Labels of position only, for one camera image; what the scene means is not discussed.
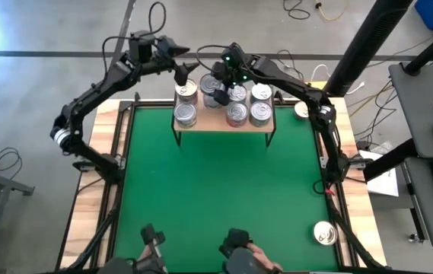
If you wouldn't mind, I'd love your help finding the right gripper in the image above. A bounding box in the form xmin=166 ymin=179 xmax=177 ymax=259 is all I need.
xmin=212 ymin=56 xmax=265 ymax=107

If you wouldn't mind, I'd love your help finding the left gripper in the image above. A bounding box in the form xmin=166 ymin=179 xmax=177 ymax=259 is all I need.
xmin=145 ymin=35 xmax=201 ymax=88

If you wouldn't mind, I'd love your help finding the red label can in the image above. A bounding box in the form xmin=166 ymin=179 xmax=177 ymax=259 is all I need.
xmin=224 ymin=100 xmax=250 ymax=129

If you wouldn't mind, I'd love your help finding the teal can yellow print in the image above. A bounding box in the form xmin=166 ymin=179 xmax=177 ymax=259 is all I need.
xmin=250 ymin=82 xmax=274 ymax=104

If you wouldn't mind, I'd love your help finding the green label can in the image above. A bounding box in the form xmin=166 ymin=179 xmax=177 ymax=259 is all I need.
xmin=249 ymin=100 xmax=274 ymax=128

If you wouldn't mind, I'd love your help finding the blue label can gold lid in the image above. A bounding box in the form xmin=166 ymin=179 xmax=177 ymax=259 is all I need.
xmin=312 ymin=220 xmax=339 ymax=247

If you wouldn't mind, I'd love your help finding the person's forearm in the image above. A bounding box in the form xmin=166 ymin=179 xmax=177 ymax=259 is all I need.
xmin=97 ymin=256 xmax=167 ymax=274
xmin=223 ymin=247 xmax=278 ymax=274

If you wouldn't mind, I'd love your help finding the yellow block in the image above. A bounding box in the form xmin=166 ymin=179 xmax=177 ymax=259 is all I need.
xmin=307 ymin=81 xmax=328 ymax=93

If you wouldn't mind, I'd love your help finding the black table clamp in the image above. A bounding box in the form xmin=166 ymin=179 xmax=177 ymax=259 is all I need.
xmin=72 ymin=159 xmax=100 ymax=173

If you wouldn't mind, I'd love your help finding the black ribbed column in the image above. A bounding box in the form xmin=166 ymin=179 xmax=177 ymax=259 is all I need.
xmin=321 ymin=0 xmax=414 ymax=97

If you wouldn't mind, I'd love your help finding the person's hand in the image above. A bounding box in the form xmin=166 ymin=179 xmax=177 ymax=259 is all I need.
xmin=247 ymin=243 xmax=284 ymax=273
xmin=142 ymin=243 xmax=160 ymax=263

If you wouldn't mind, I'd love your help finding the white paper sheet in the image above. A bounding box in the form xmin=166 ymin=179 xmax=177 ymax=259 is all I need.
xmin=358 ymin=142 xmax=400 ymax=198

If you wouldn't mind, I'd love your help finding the black diagonal strut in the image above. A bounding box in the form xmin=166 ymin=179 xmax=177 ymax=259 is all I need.
xmin=63 ymin=205 xmax=120 ymax=272
xmin=328 ymin=207 xmax=383 ymax=272

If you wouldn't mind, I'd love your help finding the grey desk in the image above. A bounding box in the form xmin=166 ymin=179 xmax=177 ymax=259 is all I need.
xmin=362 ymin=62 xmax=433 ymax=251

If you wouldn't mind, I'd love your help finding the black stand pole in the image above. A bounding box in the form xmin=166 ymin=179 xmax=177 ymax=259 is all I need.
xmin=404 ymin=21 xmax=433 ymax=76

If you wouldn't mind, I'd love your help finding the grey metal stand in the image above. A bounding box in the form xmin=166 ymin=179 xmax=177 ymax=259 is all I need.
xmin=0 ymin=154 xmax=36 ymax=252

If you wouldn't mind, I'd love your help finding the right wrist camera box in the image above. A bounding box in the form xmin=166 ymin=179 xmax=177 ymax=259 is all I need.
xmin=219 ymin=42 xmax=246 ymax=68

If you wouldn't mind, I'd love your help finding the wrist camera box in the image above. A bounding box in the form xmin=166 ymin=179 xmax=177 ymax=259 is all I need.
xmin=128 ymin=30 xmax=157 ymax=64
xmin=219 ymin=42 xmax=246 ymax=68

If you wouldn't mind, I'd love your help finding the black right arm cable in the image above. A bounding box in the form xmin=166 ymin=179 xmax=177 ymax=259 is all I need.
xmin=196 ymin=43 xmax=233 ymax=74

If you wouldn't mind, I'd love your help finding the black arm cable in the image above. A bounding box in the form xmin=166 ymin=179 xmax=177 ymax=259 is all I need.
xmin=196 ymin=43 xmax=233 ymax=74
xmin=100 ymin=1 xmax=168 ymax=64

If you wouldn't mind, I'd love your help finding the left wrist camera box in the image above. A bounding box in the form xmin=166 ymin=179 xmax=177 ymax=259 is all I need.
xmin=128 ymin=30 xmax=157 ymax=64

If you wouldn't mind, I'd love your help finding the wooden shelf black frame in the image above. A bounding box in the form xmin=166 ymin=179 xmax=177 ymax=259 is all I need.
xmin=170 ymin=78 xmax=278 ymax=148

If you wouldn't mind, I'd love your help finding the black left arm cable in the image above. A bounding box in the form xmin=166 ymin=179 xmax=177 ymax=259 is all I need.
xmin=100 ymin=1 xmax=168 ymax=64

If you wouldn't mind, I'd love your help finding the black bolted corner bracket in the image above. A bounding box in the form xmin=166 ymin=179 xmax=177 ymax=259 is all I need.
xmin=119 ymin=100 xmax=135 ymax=115

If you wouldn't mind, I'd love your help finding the tangled cable bundle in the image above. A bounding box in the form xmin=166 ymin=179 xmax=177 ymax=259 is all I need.
xmin=282 ymin=0 xmax=311 ymax=21

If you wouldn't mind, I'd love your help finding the yellow floor cable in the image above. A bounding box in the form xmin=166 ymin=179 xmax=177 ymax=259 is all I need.
xmin=314 ymin=0 xmax=351 ymax=22

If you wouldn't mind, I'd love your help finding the white floor cable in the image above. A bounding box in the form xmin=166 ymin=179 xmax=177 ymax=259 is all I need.
xmin=310 ymin=63 xmax=365 ymax=95

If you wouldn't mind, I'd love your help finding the thin black cable loop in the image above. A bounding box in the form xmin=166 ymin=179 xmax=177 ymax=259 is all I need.
xmin=312 ymin=178 xmax=328 ymax=196

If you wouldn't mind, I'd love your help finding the black table frame rail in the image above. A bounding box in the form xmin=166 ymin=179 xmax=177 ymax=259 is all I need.
xmin=88 ymin=99 xmax=356 ymax=273

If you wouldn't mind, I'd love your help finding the black leader handle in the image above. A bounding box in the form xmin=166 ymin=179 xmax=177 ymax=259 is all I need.
xmin=139 ymin=223 xmax=167 ymax=267
xmin=218 ymin=227 xmax=254 ymax=260

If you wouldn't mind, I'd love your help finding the black floor cable loop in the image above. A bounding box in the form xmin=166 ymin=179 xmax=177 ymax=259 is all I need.
xmin=0 ymin=147 xmax=24 ymax=173

